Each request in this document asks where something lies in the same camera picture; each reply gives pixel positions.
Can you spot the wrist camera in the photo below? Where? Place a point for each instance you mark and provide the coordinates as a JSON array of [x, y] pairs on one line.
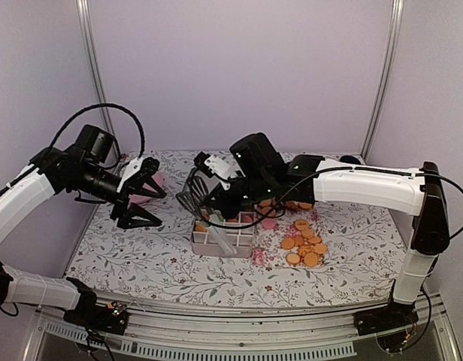
[[213, 166], [142, 170]]

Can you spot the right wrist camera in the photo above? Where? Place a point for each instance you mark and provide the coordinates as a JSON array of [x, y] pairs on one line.
[[213, 166]]

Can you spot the metal tongs white handle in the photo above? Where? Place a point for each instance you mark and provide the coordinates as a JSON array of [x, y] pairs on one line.
[[195, 208]]

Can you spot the floral tablecloth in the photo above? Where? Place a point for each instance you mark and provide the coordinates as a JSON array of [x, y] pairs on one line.
[[364, 255]]

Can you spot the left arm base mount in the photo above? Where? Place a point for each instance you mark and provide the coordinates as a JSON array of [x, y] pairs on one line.
[[102, 318]]

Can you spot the metal divided cookie tin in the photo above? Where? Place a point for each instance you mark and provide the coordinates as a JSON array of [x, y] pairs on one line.
[[243, 240]]

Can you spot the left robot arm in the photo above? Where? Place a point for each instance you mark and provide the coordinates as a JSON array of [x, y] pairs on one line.
[[78, 168]]

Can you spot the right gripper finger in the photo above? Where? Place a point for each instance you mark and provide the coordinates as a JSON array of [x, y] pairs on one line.
[[215, 197], [211, 212]]

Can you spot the front aluminium rail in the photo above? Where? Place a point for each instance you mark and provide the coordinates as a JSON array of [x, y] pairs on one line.
[[164, 331]]

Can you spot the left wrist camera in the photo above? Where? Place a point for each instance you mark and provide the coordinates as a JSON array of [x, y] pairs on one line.
[[142, 170]]

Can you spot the dark blue mug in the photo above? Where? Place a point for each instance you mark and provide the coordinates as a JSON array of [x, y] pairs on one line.
[[349, 159]]

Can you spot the floral cookie tray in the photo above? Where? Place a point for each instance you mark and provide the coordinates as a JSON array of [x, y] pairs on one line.
[[290, 237]]

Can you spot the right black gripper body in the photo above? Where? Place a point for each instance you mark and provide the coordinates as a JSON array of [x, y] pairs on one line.
[[231, 210]]

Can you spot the pink round cookie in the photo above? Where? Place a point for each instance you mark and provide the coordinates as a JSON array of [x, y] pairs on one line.
[[245, 218]]

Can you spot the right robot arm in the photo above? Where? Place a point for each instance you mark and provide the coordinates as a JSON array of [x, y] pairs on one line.
[[262, 174]]

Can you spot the metal tin lid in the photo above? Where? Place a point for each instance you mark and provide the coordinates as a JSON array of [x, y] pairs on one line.
[[196, 185]]

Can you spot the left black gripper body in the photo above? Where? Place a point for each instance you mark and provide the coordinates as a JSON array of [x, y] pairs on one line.
[[121, 205]]

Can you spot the pink plate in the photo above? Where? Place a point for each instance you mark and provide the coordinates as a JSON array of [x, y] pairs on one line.
[[139, 200]]

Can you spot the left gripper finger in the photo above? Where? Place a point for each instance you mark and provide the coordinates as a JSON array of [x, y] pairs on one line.
[[159, 180], [136, 217]]

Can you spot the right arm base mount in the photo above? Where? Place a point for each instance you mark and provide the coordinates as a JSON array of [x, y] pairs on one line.
[[395, 321]]

